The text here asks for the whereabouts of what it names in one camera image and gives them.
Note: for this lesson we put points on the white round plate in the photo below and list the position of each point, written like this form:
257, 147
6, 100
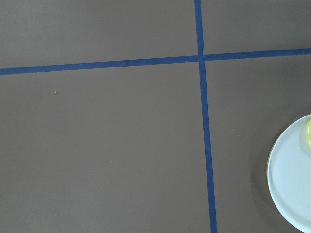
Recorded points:
289, 175

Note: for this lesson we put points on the yellow plastic spoon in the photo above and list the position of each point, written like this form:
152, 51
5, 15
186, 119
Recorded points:
308, 134

